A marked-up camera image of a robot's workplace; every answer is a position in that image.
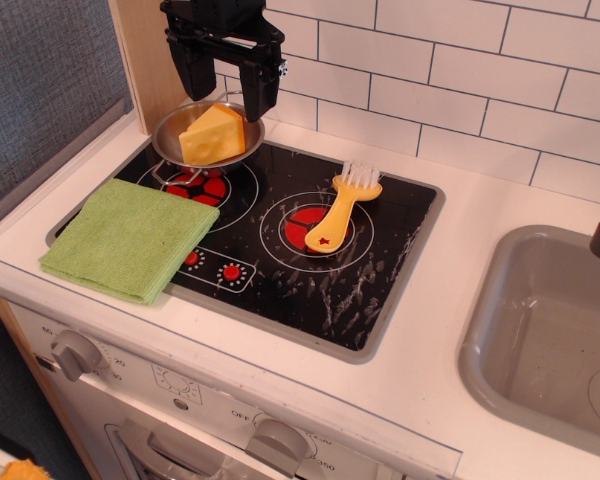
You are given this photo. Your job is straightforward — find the black toy stove top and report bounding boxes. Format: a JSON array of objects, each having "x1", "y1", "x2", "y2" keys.
[{"x1": 116, "y1": 143, "x2": 445, "y2": 363}]

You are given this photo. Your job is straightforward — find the small silver metal pot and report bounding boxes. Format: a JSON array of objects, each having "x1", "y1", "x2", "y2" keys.
[{"x1": 151, "y1": 100, "x2": 265, "y2": 186}]

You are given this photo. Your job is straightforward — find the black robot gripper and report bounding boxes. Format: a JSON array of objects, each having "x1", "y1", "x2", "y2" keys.
[{"x1": 160, "y1": 1, "x2": 285, "y2": 122}]

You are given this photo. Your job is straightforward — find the green folded towel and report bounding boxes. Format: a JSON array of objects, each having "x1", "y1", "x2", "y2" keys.
[{"x1": 39, "y1": 179, "x2": 220, "y2": 305}]

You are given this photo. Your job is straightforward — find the orange fuzzy object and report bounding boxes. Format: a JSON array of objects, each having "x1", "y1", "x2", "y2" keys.
[{"x1": 0, "y1": 459, "x2": 51, "y2": 480}]

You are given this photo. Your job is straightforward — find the yellow brush white bristles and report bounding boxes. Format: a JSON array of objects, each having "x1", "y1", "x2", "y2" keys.
[{"x1": 304, "y1": 161, "x2": 383, "y2": 253}]

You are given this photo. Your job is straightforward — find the wooden side panel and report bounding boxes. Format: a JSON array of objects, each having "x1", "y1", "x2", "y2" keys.
[{"x1": 108, "y1": 0, "x2": 188, "y2": 135}]

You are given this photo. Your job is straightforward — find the yellow toy cheese wedge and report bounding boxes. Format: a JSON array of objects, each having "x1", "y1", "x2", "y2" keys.
[{"x1": 179, "y1": 103, "x2": 246, "y2": 166}]

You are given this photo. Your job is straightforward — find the grey left oven knob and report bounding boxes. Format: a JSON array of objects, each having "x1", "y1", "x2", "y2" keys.
[{"x1": 51, "y1": 330, "x2": 102, "y2": 382}]

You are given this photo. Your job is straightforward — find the grey plastic sink basin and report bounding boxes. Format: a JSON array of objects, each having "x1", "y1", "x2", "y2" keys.
[{"x1": 459, "y1": 225, "x2": 600, "y2": 456}]

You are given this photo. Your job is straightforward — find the grey oven door handle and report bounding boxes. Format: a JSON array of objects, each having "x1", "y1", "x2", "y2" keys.
[{"x1": 117, "y1": 420, "x2": 263, "y2": 479}]

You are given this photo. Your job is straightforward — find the grey right oven knob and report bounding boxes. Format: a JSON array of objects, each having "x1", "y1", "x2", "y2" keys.
[{"x1": 245, "y1": 419, "x2": 309, "y2": 478}]

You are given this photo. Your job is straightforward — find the grey oven knob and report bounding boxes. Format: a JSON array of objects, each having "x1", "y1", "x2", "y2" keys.
[
  {"x1": 245, "y1": 419, "x2": 309, "y2": 478},
  {"x1": 51, "y1": 330, "x2": 102, "y2": 382}
]

